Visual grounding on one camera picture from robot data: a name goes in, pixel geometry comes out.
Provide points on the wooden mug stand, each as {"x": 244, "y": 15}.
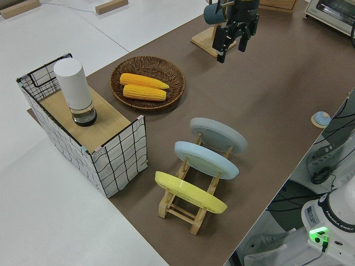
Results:
{"x": 203, "y": 41}

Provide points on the brown table mat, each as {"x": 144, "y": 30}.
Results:
{"x": 249, "y": 166}

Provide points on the yellow corn cob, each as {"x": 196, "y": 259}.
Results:
{"x": 141, "y": 80}
{"x": 144, "y": 93}

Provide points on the wooden plate rack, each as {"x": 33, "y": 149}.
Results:
{"x": 180, "y": 214}

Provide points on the light blue plate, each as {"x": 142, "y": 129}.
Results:
{"x": 208, "y": 162}

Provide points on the dark teal mug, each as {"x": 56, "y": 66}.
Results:
{"x": 210, "y": 14}

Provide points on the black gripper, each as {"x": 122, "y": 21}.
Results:
{"x": 245, "y": 14}

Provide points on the white cylindrical bottle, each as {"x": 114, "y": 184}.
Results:
{"x": 73, "y": 86}

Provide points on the wooden board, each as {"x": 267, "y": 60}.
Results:
{"x": 111, "y": 124}

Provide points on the wooden block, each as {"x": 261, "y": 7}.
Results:
{"x": 19, "y": 8}
{"x": 111, "y": 7}

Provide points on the gray plate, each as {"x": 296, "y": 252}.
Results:
{"x": 222, "y": 133}

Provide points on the pink binder clip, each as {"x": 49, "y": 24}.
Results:
{"x": 141, "y": 119}
{"x": 97, "y": 151}

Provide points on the blue dome bell wooden base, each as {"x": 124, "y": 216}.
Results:
{"x": 321, "y": 118}

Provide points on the teal binder clip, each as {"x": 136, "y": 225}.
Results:
{"x": 84, "y": 149}

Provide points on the brown wicker basket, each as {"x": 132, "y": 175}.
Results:
{"x": 172, "y": 74}

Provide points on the yellow plate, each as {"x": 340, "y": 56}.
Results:
{"x": 191, "y": 194}

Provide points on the white toaster oven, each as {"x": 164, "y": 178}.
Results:
{"x": 332, "y": 11}

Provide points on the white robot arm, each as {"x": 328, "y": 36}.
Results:
{"x": 332, "y": 219}

